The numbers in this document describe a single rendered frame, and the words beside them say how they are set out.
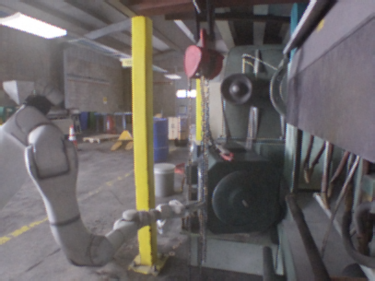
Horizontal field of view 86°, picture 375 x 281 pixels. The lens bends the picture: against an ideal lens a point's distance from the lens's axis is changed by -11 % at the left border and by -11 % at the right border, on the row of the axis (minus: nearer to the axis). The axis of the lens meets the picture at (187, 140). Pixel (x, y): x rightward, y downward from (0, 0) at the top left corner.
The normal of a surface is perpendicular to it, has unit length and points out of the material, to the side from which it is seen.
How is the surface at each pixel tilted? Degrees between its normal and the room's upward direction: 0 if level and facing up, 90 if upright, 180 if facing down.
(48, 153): 67
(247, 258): 90
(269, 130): 90
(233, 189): 87
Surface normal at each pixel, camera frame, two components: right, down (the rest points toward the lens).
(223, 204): -0.02, 0.15
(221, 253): -0.27, 0.14
